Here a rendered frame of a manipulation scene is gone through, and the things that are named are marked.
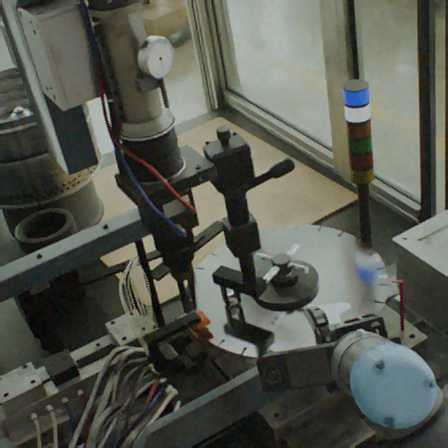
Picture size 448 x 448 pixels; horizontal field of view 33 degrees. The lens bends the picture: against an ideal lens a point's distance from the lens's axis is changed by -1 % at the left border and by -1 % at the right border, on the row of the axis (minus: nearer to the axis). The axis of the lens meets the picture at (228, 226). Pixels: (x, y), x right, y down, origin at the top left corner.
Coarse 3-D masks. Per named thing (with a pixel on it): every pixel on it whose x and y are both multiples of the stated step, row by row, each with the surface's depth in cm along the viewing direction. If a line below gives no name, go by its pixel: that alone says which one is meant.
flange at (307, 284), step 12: (300, 264) 126; (264, 276) 125; (300, 276) 123; (312, 276) 123; (276, 288) 122; (288, 288) 122; (300, 288) 121; (312, 288) 121; (264, 300) 121; (276, 300) 120; (288, 300) 120; (300, 300) 120
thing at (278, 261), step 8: (296, 248) 124; (256, 256) 124; (264, 256) 123; (280, 256) 122; (288, 256) 121; (272, 264) 121; (280, 264) 120; (288, 264) 120; (296, 264) 120; (272, 272) 119; (280, 272) 121; (288, 272) 121; (304, 272) 119
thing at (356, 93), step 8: (360, 80) 133; (344, 88) 132; (352, 88) 131; (360, 88) 131; (368, 88) 132; (344, 96) 133; (352, 96) 131; (360, 96) 131; (368, 96) 132; (352, 104) 132; (360, 104) 132
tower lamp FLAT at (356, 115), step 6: (348, 108) 133; (354, 108) 132; (360, 108) 132; (366, 108) 133; (348, 114) 134; (354, 114) 133; (360, 114) 133; (366, 114) 133; (348, 120) 135; (354, 120) 134; (360, 120) 134; (366, 120) 134
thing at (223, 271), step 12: (240, 264) 114; (252, 264) 114; (216, 276) 119; (228, 276) 118; (240, 276) 117; (252, 276) 115; (240, 288) 117; (252, 288) 115; (264, 288) 116; (228, 300) 120; (240, 300) 121
